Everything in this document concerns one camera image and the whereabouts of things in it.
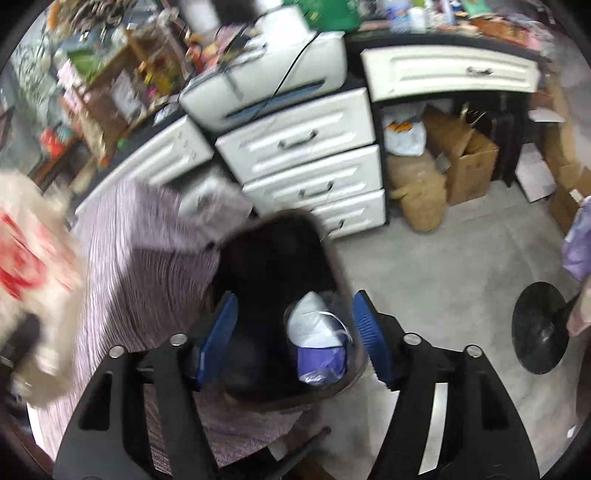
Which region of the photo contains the lilac cloth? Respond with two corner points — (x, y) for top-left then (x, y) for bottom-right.
(561, 196), (591, 282)

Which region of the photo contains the flat white cardboard sheet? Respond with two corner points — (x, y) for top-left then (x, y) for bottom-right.
(514, 143), (557, 204)

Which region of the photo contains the crumpled white paper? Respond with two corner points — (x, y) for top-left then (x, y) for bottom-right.
(286, 291), (354, 348)

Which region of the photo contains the white bag with red print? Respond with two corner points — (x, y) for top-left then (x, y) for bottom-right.
(0, 170), (89, 408)

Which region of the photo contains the white printer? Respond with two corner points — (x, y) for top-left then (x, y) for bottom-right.
(179, 7), (348, 136)

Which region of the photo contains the black round stand base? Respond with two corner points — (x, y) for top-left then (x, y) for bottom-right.
(512, 281), (581, 376)

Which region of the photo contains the wide white drawer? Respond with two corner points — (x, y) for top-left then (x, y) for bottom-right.
(360, 45), (541, 103)

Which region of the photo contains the brown paper bag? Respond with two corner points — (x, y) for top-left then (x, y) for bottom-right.
(387, 151), (448, 232)

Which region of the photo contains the open cardboard box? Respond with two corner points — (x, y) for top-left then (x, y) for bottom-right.
(422, 105), (500, 206)

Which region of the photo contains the black cable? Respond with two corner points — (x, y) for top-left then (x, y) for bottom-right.
(256, 30), (321, 116)

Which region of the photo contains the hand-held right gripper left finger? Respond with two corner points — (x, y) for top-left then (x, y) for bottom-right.
(53, 293), (241, 480)

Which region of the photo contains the cardboard box stack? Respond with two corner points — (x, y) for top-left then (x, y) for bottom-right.
(544, 124), (591, 234)

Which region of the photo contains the purple wrapper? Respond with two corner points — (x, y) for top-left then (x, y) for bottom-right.
(297, 344), (348, 385)

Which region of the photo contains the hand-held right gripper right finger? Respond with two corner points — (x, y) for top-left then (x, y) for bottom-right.
(352, 289), (541, 480)

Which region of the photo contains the black trash bin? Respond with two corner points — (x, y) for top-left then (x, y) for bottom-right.
(210, 210), (370, 411)

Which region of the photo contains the white plastic bag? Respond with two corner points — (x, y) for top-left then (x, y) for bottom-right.
(382, 114), (428, 158)

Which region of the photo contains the cluttered wooden shelf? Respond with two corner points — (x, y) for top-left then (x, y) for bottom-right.
(54, 25), (186, 155)

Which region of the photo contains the green bag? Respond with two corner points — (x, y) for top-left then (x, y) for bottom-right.
(295, 0), (362, 33)

